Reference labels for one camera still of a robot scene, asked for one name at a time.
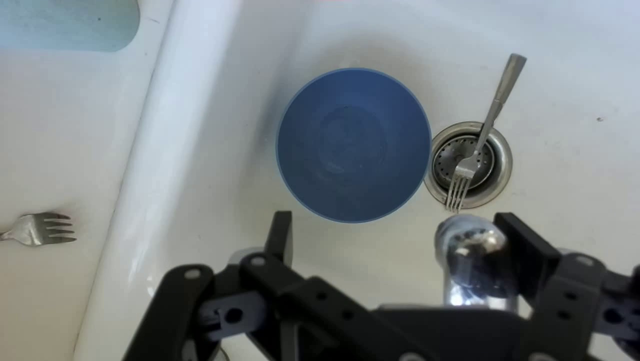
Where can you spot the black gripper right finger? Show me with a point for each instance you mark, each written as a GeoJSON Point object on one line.
{"type": "Point", "coordinates": [535, 260]}

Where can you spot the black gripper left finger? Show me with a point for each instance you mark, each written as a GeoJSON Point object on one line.
{"type": "Point", "coordinates": [279, 241]}

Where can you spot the chrome sink faucet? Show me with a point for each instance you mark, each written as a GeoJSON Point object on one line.
{"type": "Point", "coordinates": [476, 265]}

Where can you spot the silver fork in sink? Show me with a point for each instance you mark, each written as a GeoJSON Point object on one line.
{"type": "Point", "coordinates": [482, 133]}

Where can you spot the chrome sink drain strainer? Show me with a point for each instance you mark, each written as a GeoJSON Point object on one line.
{"type": "Point", "coordinates": [452, 146]}

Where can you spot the blue bowl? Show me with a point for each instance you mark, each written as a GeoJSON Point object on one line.
{"type": "Point", "coordinates": [352, 146]}

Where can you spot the white farmhouse sink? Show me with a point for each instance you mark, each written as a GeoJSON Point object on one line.
{"type": "Point", "coordinates": [203, 182]}

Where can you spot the silver fork on counter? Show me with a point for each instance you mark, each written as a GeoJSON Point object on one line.
{"type": "Point", "coordinates": [41, 230]}

